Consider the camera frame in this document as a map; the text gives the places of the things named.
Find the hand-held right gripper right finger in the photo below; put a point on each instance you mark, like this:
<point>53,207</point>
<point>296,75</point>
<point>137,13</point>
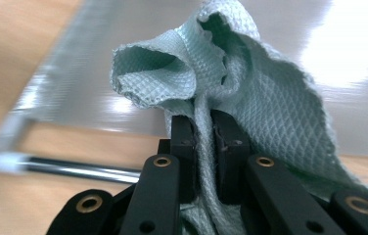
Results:
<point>232,147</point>

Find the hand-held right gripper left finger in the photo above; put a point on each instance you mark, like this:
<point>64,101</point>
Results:
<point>183,133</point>

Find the light blue cleaning cloth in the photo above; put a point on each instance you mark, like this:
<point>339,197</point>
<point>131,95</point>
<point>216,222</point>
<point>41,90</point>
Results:
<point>270,114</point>

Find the grey two-tier metal rack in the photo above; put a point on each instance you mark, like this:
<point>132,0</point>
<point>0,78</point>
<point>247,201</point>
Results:
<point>84,65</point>

